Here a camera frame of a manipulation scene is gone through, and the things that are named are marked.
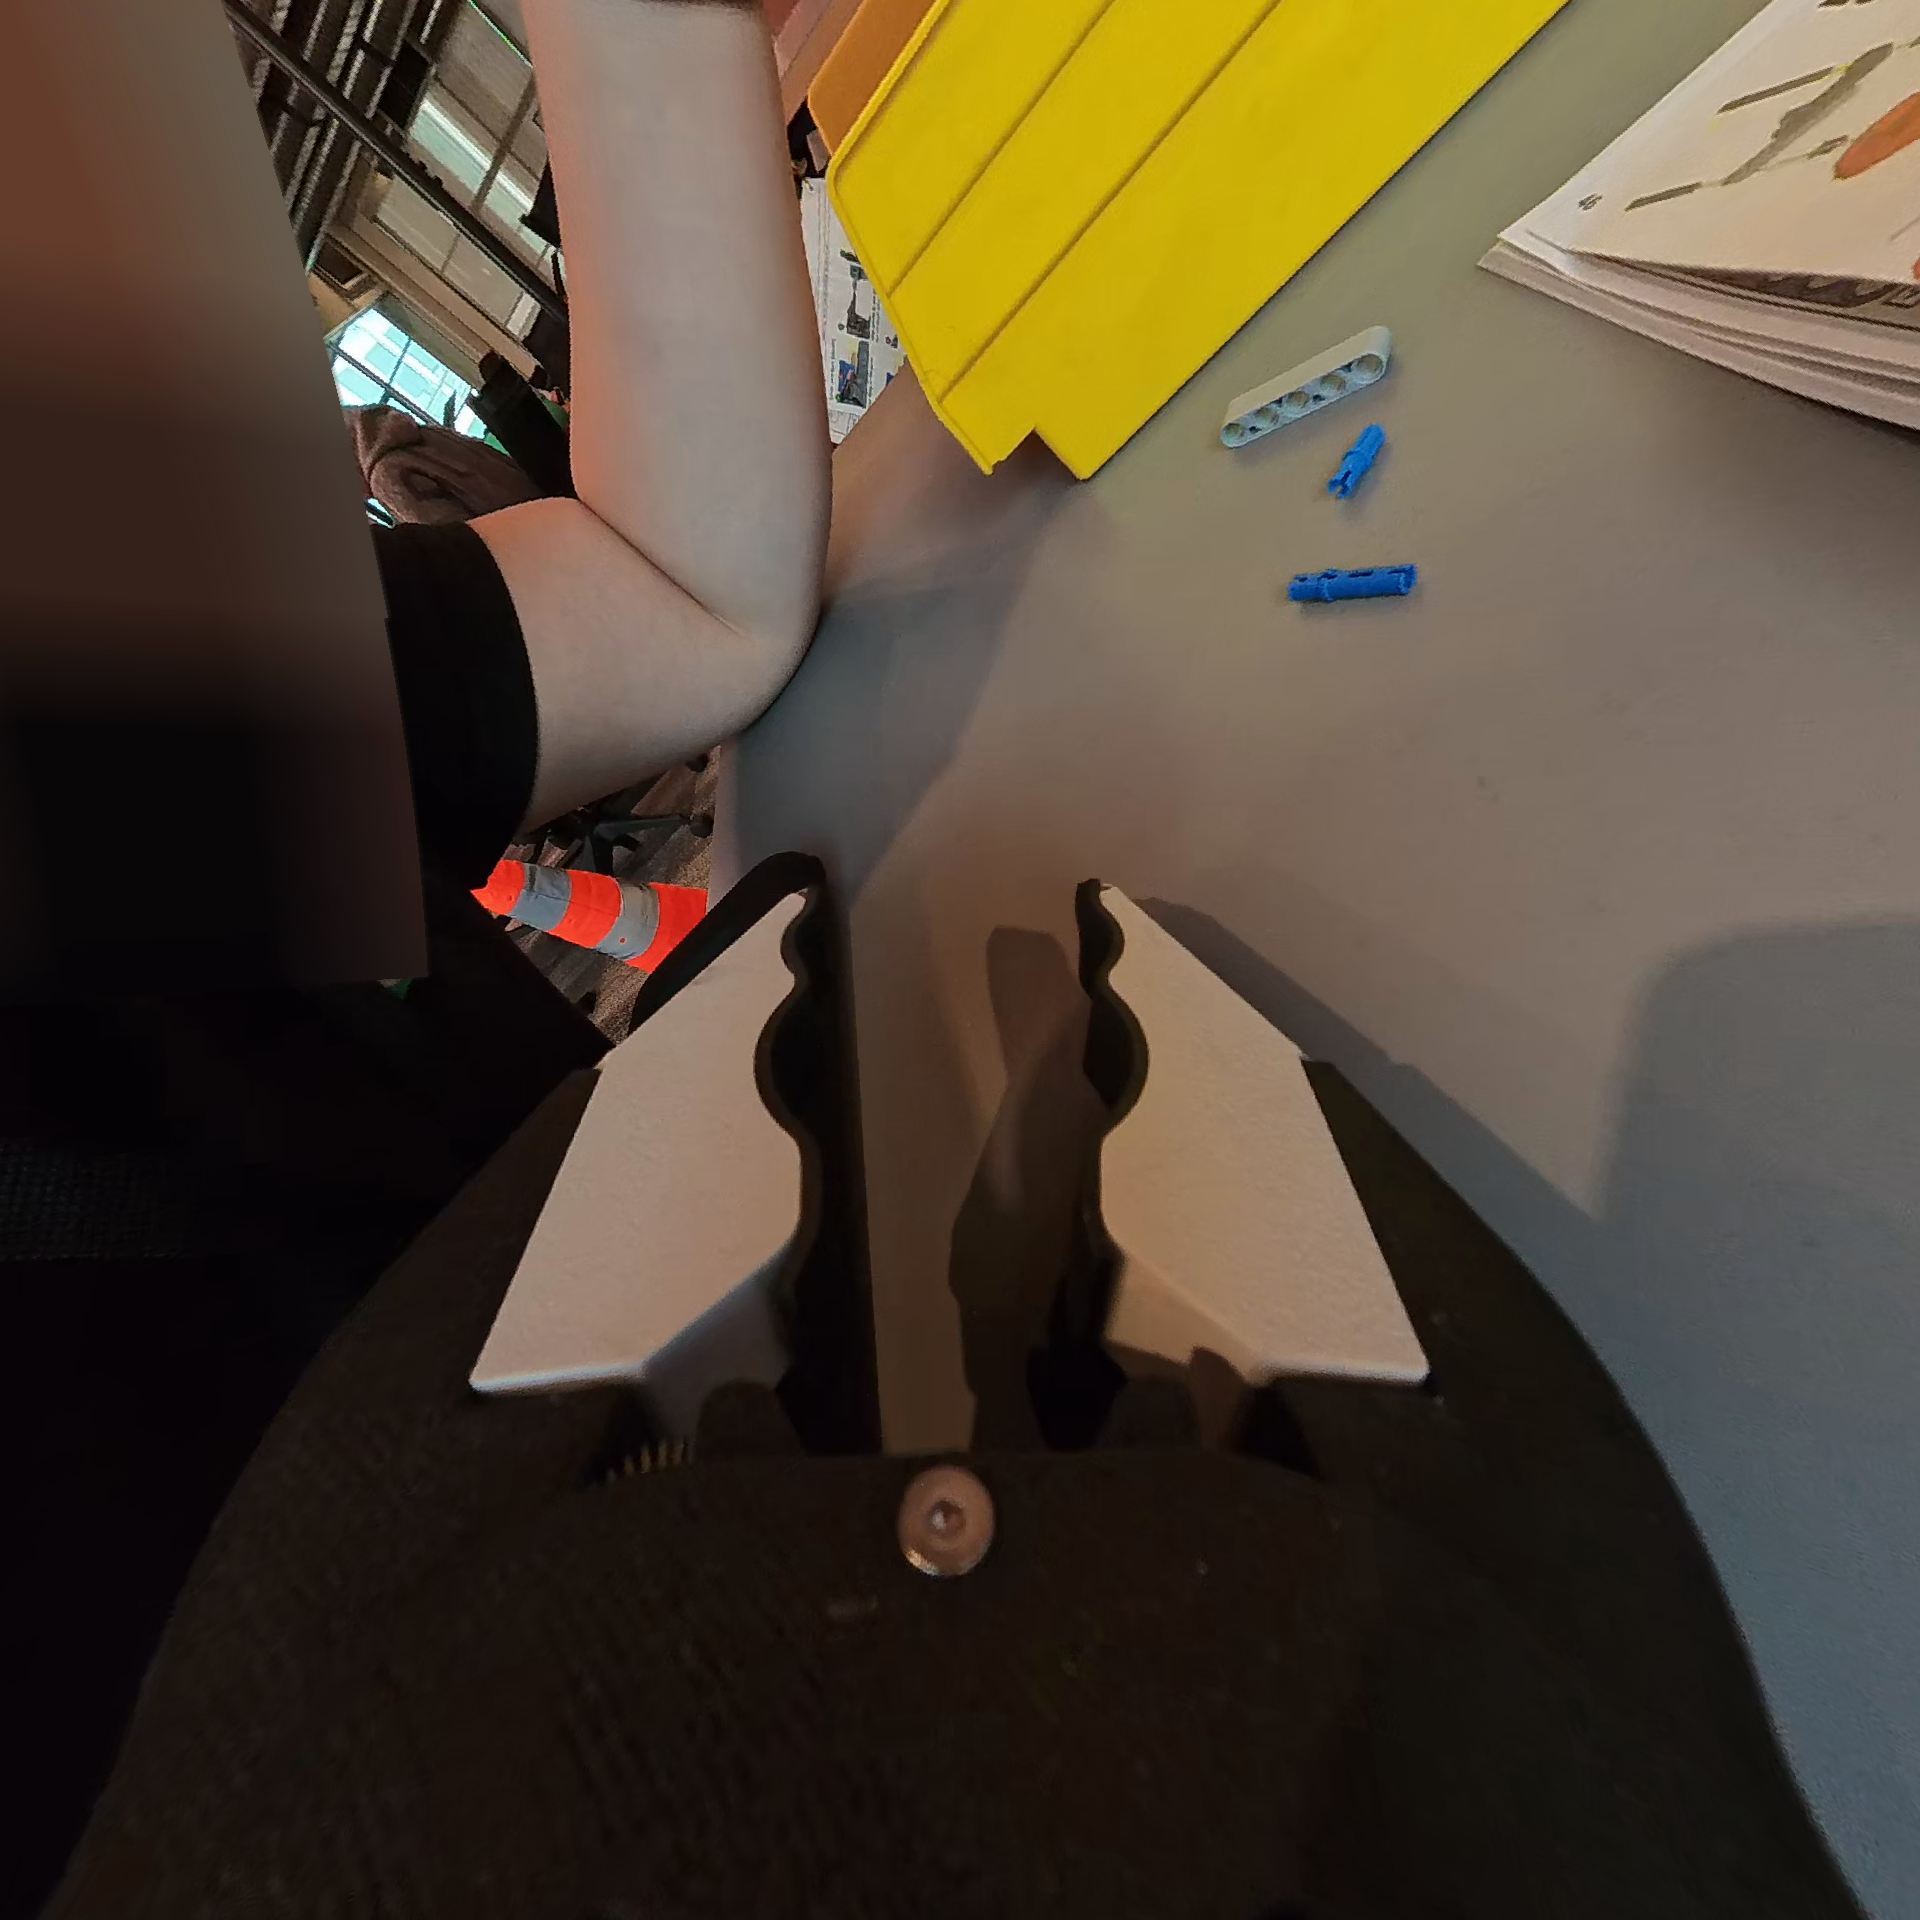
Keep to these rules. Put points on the long blue peg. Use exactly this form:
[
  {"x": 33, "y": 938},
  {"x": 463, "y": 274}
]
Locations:
[{"x": 1350, "y": 585}]

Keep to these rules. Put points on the grey desk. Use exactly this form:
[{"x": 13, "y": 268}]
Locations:
[{"x": 1499, "y": 826}]

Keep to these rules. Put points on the person's left forearm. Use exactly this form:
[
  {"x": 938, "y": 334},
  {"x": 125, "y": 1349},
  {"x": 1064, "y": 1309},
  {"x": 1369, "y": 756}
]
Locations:
[{"x": 675, "y": 300}]

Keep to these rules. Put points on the instruction booklet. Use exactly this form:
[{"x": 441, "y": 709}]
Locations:
[{"x": 1694, "y": 194}]

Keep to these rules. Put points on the light grey five-hole beam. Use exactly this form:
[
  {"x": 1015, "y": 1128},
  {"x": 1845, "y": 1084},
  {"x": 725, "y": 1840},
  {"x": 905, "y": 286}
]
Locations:
[{"x": 1305, "y": 388}]

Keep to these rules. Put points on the printed photo leaflet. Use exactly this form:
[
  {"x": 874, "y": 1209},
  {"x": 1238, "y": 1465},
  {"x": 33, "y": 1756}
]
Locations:
[{"x": 854, "y": 329}]

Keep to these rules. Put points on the yellow plastic bin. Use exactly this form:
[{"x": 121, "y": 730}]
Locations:
[{"x": 1125, "y": 194}]

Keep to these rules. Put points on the black chair base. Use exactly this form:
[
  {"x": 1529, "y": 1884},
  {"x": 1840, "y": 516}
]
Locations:
[{"x": 629, "y": 832}]

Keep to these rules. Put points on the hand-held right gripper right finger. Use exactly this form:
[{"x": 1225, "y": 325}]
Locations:
[{"x": 1231, "y": 1201}]

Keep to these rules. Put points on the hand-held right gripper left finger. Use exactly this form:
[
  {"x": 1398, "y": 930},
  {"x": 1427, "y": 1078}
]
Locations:
[{"x": 662, "y": 1201}]

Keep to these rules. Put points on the large window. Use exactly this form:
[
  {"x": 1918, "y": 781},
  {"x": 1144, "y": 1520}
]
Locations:
[{"x": 398, "y": 369}]

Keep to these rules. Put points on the brown table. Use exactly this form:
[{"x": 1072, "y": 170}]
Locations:
[{"x": 803, "y": 44}]

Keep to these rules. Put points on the person's black shirt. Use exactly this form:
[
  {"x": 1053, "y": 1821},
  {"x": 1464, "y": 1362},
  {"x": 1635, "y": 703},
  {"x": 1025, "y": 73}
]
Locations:
[{"x": 464, "y": 720}]

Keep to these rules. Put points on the short blue peg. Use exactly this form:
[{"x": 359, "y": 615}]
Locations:
[{"x": 1357, "y": 460}]

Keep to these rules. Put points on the orange traffic cone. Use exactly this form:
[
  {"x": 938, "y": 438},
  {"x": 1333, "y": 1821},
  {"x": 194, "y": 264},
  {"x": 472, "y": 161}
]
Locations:
[{"x": 593, "y": 913}]

